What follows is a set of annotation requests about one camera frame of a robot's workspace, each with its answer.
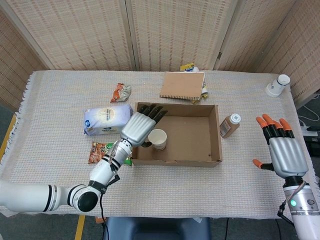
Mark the orange wrapper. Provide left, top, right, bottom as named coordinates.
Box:
left=110, top=82, right=132, bottom=104

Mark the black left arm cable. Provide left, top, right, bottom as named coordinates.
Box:
left=99, top=173, right=121, bottom=240

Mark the orange snack packet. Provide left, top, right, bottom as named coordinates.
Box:
left=87, top=141, right=133, bottom=166

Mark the blue white tissue pack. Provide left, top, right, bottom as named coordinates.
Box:
left=83, top=104, right=134, bottom=136

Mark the woven folding screen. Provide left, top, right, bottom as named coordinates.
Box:
left=0, top=0, right=320, bottom=111

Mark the brown juice bottle white cap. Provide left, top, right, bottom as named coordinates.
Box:
left=219, top=113, right=242, bottom=139

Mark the yellow packet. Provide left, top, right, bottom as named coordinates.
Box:
left=180, top=63, right=209, bottom=105

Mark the thin white floor cable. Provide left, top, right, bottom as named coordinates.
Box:
left=297, top=92, right=320, bottom=126

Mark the white power strip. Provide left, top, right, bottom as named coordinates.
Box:
left=301, top=126, right=320, bottom=137

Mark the brown spiral notebook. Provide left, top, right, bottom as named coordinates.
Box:
left=159, top=71, right=206, bottom=100

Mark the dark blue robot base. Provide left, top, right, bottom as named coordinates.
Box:
left=103, top=216, right=212, bottom=240

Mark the small white paper cup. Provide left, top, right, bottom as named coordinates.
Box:
left=147, top=128, right=168, bottom=152

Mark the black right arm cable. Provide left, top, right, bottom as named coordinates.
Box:
left=276, top=197, right=295, bottom=225

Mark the open brown cardboard box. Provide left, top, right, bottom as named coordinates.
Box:
left=130, top=101, right=223, bottom=168

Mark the upturned white paper cup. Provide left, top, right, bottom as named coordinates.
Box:
left=265, top=74, right=291, bottom=98

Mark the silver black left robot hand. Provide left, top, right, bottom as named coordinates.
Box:
left=119, top=103, right=169, bottom=148

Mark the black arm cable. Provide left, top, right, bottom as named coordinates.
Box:
left=99, top=173, right=121, bottom=240
left=276, top=197, right=295, bottom=225

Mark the silver orange-tipped right robot hand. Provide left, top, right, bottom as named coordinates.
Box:
left=252, top=114, right=309, bottom=179

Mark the woven beige tablecloth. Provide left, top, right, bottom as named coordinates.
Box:
left=0, top=70, right=320, bottom=221

